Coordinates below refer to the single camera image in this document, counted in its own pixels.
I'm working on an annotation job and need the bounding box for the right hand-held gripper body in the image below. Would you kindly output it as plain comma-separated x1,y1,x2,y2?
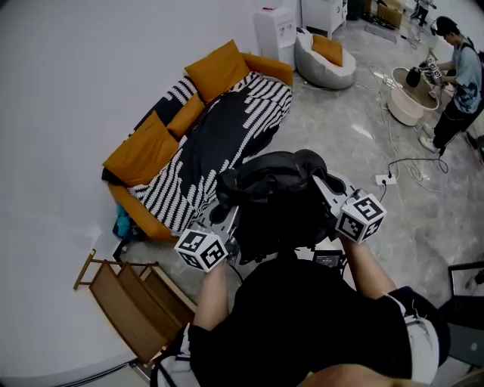
319,176,387,245

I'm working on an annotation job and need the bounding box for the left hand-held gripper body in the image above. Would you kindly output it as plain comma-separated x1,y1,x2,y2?
174,206,241,273

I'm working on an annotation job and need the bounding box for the black backpack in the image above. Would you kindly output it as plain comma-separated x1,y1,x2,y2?
209,149,346,265

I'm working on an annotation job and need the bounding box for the orange sofa seat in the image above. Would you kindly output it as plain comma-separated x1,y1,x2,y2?
101,39,294,243

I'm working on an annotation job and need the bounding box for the person's right forearm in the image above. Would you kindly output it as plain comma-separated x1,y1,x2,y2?
339,237,399,296

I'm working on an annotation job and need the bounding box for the person's left forearm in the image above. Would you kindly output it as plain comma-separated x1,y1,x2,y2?
193,259,238,330

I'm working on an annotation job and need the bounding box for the black chest device with screen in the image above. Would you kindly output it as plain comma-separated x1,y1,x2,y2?
312,249,344,270

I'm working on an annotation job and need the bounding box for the blue bag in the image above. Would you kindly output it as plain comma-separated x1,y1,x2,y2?
112,205,134,240

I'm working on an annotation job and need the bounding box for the wooden shelf rack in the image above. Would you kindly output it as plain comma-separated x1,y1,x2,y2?
73,248,198,368

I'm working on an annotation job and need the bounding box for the black and white striped blanket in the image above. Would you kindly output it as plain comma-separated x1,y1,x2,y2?
127,70,294,234

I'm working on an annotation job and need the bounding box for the person's black shirt torso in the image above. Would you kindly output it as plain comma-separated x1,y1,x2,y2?
187,253,451,387

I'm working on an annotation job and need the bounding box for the large orange cushion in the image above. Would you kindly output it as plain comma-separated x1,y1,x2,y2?
184,39,251,104
102,110,182,188

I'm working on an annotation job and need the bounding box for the grey bean bag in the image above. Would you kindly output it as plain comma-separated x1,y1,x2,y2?
294,27,357,91

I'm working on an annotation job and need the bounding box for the round beige table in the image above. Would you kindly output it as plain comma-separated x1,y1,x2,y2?
386,67,442,127

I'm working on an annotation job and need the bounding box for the small orange cushion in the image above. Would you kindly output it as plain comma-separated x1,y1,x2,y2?
166,93,207,140

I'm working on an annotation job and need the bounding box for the orange square pillow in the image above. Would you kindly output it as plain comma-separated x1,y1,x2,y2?
311,34,344,67

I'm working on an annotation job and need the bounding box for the small black bag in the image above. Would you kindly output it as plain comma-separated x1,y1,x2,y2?
405,67,423,88

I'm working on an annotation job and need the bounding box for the black chair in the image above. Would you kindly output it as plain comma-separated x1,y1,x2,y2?
438,260,484,373

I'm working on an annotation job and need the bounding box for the white water dispenser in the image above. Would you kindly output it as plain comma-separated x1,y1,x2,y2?
253,6,298,64

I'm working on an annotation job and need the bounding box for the white cabinet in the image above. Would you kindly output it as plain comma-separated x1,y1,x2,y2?
299,0,348,39

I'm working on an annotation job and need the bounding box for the dark green bin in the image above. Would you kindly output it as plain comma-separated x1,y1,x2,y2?
346,0,366,21

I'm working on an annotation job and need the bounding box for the cardboard box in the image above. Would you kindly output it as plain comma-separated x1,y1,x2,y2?
377,0,405,29

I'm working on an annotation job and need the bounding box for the black power cable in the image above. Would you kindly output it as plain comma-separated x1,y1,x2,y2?
379,157,449,205

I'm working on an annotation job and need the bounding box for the white cable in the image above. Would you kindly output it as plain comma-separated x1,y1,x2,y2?
365,63,449,194

